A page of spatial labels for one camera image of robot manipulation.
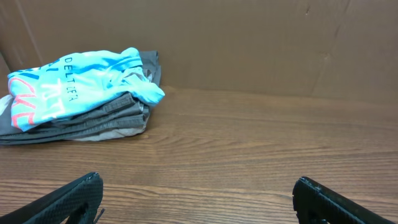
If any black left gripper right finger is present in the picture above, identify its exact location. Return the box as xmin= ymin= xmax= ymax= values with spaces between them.
xmin=292 ymin=177 xmax=394 ymax=224

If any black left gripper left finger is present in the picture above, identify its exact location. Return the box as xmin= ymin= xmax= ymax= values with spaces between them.
xmin=1 ymin=172 xmax=103 ymax=224

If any grey folded garment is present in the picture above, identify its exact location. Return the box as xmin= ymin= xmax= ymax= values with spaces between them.
xmin=1 ymin=47 xmax=165 ymax=145

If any light blue printed t-shirt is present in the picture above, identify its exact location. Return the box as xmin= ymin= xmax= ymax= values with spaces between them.
xmin=8 ymin=47 xmax=165 ymax=131

